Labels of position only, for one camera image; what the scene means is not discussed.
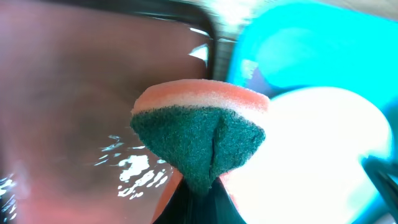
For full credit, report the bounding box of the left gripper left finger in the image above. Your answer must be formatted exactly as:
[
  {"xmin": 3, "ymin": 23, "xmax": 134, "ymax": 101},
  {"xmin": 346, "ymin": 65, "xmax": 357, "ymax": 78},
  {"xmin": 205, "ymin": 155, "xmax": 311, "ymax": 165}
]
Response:
[{"xmin": 153, "ymin": 179, "xmax": 199, "ymax": 224}]

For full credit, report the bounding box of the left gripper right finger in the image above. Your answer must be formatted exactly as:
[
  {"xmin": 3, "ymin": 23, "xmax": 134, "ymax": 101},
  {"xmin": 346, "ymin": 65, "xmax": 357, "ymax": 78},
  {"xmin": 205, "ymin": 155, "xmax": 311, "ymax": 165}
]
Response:
[{"xmin": 203, "ymin": 177, "xmax": 246, "ymax": 224}]

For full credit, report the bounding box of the teal plastic tray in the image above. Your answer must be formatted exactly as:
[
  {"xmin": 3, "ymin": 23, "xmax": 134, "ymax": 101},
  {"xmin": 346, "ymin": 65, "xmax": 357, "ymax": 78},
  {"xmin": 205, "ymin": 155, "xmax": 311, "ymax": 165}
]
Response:
[{"xmin": 228, "ymin": 1, "xmax": 397, "ymax": 223}]

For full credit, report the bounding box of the light blue plate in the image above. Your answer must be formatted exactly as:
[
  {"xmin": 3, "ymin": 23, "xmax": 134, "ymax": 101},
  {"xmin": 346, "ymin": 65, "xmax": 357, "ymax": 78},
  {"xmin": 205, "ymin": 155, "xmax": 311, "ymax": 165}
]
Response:
[{"xmin": 226, "ymin": 87, "xmax": 394, "ymax": 224}]

